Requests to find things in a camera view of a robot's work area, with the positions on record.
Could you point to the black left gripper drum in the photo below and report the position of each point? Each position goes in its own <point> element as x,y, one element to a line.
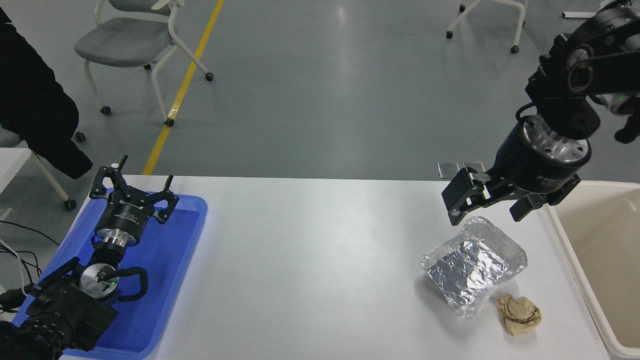
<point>124,214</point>

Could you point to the grey seat white-frame chair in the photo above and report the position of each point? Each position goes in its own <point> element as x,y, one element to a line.
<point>125,40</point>

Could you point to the foil plate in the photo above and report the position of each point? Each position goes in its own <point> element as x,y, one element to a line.
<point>472,267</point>

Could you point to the white-legged chair with castors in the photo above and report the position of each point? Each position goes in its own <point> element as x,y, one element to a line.
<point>520,20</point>

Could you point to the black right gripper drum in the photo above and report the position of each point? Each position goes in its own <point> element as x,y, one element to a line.
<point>530,167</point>

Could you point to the crumpled tan paper ball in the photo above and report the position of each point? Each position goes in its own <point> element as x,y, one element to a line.
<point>520,315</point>

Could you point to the white-frame chair under person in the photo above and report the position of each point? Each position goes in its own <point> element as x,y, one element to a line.
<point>50,177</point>

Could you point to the silver floor socket plate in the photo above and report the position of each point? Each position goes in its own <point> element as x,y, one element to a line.
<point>450,170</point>
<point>475,169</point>

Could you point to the white side table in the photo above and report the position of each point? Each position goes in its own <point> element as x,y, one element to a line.
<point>12,165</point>

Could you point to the white floor stand foot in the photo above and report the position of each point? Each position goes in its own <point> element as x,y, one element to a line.
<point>580,14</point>

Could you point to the person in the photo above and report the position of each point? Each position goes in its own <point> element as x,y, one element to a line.
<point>35,105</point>

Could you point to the blue plastic tray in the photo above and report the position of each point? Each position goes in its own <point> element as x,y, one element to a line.
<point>170,260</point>

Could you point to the large pale bin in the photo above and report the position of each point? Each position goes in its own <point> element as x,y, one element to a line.
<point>600,250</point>

